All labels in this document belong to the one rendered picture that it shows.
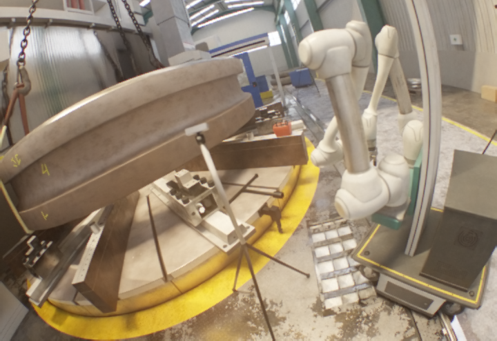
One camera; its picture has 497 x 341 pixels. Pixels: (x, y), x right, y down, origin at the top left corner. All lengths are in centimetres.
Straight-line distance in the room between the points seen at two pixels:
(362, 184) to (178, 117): 179
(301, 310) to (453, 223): 109
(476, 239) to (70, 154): 278
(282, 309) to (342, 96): 139
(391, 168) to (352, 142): 24
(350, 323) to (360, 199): 94
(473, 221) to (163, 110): 234
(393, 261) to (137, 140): 218
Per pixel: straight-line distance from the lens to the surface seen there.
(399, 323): 159
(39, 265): 274
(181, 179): 186
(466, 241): 113
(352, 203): 84
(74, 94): 472
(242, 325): 165
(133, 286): 192
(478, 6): 738
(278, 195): 201
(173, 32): 675
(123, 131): 202
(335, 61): 76
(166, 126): 210
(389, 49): 130
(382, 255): 144
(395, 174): 95
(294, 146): 242
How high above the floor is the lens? 146
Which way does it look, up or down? 21 degrees down
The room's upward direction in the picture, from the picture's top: 18 degrees counter-clockwise
